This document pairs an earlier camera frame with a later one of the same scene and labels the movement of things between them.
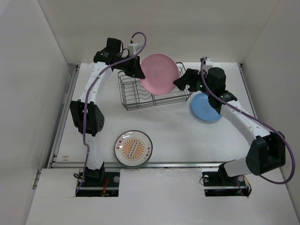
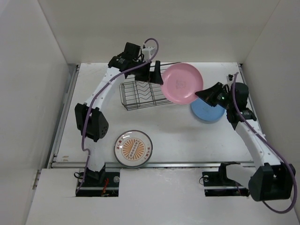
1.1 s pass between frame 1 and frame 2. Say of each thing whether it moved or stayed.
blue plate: stayed
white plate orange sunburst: stayed
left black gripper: moved
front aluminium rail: stayed
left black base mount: stayed
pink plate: moved
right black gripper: moved
